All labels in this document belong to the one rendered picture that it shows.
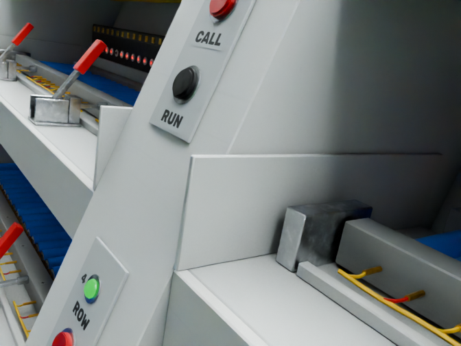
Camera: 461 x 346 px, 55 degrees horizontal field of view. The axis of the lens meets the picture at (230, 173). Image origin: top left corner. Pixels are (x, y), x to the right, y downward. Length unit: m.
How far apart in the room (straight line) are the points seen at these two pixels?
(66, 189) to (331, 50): 0.19
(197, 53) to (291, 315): 0.13
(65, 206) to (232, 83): 0.17
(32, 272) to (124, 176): 0.27
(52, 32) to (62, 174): 0.57
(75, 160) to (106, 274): 0.12
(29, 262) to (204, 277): 0.34
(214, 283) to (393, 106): 0.14
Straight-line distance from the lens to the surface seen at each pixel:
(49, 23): 0.87
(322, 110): 0.22
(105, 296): 0.23
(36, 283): 0.48
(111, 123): 0.26
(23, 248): 0.54
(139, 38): 0.67
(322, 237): 0.21
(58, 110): 0.43
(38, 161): 0.38
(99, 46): 0.44
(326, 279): 0.20
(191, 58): 0.23
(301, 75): 0.20
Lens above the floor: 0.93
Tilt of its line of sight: 3 degrees down
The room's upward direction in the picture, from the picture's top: 25 degrees clockwise
